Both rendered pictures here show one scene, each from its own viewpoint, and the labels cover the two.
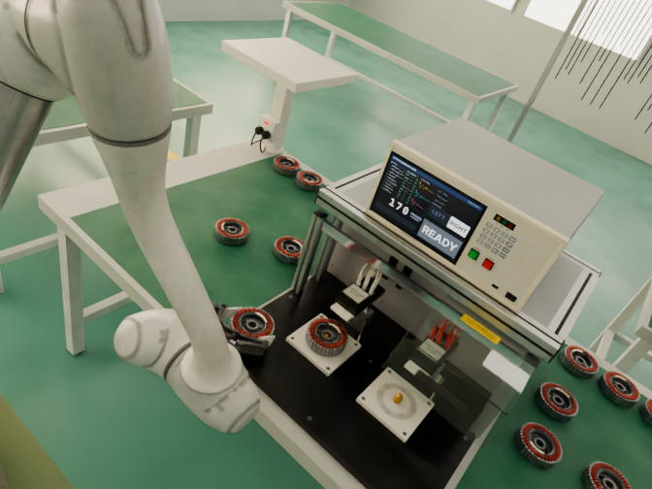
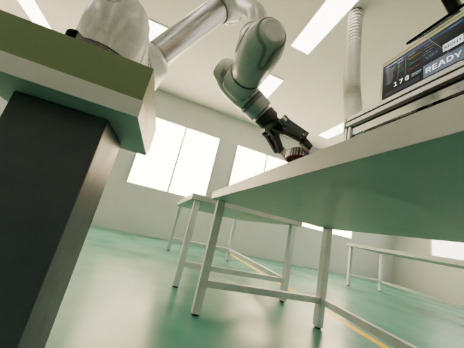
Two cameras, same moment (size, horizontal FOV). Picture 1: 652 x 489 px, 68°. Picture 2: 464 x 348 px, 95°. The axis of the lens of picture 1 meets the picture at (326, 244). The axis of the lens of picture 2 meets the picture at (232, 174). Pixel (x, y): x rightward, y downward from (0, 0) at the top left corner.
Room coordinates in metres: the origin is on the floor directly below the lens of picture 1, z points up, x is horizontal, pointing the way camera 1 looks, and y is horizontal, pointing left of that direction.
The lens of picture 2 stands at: (0.21, -0.24, 0.53)
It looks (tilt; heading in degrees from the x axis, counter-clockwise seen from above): 14 degrees up; 46
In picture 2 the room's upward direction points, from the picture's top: 13 degrees clockwise
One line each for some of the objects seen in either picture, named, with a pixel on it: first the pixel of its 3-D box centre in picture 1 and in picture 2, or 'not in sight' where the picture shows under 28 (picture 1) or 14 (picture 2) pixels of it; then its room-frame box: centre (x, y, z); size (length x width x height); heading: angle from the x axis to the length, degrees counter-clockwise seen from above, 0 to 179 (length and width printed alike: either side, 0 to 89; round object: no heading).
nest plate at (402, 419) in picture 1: (396, 402); not in sight; (0.81, -0.29, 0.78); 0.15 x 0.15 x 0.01; 62
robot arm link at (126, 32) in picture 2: not in sight; (117, 33); (0.27, 0.43, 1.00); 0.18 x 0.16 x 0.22; 58
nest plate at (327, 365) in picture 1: (324, 342); not in sight; (0.92, -0.08, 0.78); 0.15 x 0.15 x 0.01; 62
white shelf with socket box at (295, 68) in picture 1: (278, 114); not in sight; (1.80, 0.34, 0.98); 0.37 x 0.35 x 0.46; 62
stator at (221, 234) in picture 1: (232, 231); not in sight; (1.27, 0.31, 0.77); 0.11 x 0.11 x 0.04
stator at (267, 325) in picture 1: (251, 326); (301, 157); (0.85, 0.11, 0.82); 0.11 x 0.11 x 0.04
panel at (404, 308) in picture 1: (424, 292); not in sight; (1.09, -0.31, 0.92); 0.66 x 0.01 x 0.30; 62
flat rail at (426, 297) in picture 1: (411, 287); (438, 97); (0.96, -0.23, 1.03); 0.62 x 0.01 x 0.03; 62
